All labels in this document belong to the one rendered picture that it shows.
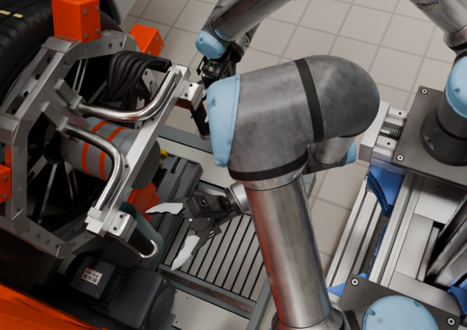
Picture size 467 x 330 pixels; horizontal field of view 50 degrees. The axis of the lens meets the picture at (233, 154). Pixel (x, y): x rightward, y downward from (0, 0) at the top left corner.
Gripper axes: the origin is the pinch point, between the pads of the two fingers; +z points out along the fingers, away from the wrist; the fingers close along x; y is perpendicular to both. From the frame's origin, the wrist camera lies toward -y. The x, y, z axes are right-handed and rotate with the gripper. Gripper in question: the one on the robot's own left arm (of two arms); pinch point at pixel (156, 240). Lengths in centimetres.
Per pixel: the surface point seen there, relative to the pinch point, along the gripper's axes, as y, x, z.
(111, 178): -18.0, 9.2, -0.1
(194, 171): 69, 44, -13
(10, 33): -32, 42, 4
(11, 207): -17.2, 14.9, 21.0
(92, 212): -17.5, 4.9, 6.1
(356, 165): 86, 19, -71
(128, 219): -11.7, 2.4, 1.3
